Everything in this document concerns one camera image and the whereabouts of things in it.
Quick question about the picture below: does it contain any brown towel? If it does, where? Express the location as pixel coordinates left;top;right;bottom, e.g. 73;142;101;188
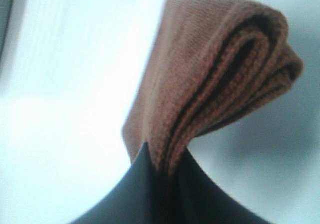
121;0;306;182

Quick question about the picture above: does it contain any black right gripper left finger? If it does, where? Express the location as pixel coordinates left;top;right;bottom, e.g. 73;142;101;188
71;143;155;224

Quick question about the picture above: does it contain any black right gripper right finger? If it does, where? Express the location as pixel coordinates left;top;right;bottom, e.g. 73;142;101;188
176;150;269;224

